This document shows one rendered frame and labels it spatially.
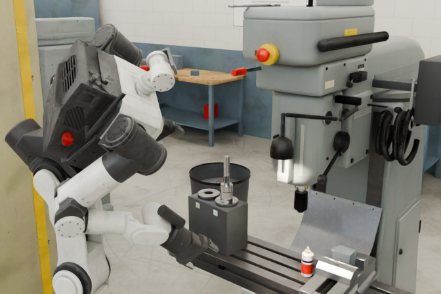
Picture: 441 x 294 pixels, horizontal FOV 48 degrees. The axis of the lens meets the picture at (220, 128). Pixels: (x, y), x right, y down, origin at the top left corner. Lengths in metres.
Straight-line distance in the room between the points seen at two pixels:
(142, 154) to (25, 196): 1.84
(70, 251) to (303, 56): 0.96
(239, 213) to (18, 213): 1.52
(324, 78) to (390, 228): 0.84
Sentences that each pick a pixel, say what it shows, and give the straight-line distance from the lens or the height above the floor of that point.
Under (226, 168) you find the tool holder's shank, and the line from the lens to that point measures 1.88.
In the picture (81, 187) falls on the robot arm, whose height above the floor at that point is 1.44.
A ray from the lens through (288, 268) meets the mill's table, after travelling 1.90.
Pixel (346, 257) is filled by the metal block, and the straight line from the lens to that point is 1.74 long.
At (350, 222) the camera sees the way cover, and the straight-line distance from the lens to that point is 2.10.
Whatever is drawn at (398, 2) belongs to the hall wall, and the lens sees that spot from 5.97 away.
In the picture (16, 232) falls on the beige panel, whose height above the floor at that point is 0.63.
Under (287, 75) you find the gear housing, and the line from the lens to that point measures 1.54.
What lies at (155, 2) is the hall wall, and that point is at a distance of 8.11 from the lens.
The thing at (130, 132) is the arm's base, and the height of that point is 1.60.
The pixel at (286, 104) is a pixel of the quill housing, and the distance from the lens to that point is 1.60.
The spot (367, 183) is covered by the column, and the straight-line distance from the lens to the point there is 2.05.
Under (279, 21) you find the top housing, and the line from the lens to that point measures 1.43.
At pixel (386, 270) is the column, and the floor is 0.85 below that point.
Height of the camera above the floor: 1.92
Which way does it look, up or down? 15 degrees down
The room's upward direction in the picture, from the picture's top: straight up
